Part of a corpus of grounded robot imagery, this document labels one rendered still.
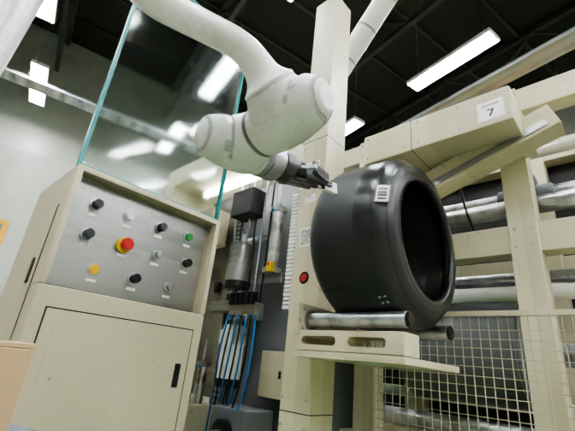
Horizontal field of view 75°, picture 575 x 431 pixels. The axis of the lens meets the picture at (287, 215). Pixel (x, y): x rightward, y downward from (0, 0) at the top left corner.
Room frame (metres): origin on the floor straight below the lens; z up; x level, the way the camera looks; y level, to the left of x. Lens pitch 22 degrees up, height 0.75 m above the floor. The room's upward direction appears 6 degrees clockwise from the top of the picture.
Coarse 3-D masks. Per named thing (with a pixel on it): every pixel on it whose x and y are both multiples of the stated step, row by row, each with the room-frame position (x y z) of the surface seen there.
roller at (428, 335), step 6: (360, 330) 1.41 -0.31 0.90; (426, 330) 1.24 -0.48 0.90; (432, 330) 1.22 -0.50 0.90; (438, 330) 1.21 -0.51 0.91; (444, 330) 1.20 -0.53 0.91; (450, 330) 1.20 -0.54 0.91; (420, 336) 1.26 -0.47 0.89; (426, 336) 1.24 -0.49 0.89; (432, 336) 1.23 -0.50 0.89; (438, 336) 1.21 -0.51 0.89; (444, 336) 1.20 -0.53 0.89; (450, 336) 1.19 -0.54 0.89
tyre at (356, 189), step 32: (384, 160) 1.04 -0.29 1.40; (352, 192) 0.99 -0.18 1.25; (416, 192) 1.25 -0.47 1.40; (320, 224) 1.06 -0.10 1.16; (352, 224) 0.98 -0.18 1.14; (384, 224) 0.94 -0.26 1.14; (416, 224) 1.35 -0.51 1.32; (448, 224) 1.24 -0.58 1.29; (320, 256) 1.07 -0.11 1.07; (352, 256) 1.00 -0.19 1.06; (384, 256) 0.96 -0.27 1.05; (416, 256) 1.40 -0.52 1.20; (448, 256) 1.25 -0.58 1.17; (352, 288) 1.06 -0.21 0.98; (384, 288) 1.00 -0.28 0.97; (416, 288) 1.03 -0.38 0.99; (448, 288) 1.21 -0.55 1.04; (416, 320) 1.09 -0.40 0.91
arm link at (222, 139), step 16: (208, 128) 0.60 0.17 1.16; (224, 128) 0.61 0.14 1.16; (240, 128) 0.60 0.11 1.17; (208, 144) 0.62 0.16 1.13; (224, 144) 0.62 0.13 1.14; (240, 144) 0.62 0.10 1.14; (208, 160) 0.67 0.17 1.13; (224, 160) 0.65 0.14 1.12; (240, 160) 0.65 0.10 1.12; (256, 160) 0.66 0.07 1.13
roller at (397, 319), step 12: (336, 312) 1.16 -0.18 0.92; (348, 312) 1.13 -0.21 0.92; (360, 312) 1.10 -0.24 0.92; (372, 312) 1.07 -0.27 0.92; (384, 312) 1.04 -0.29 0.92; (396, 312) 1.02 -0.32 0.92; (408, 312) 1.00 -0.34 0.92; (312, 324) 1.22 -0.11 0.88; (324, 324) 1.18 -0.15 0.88; (336, 324) 1.15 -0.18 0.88; (348, 324) 1.12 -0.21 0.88; (360, 324) 1.09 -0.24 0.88; (372, 324) 1.07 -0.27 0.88; (384, 324) 1.04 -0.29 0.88; (396, 324) 1.02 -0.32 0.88; (408, 324) 1.00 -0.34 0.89
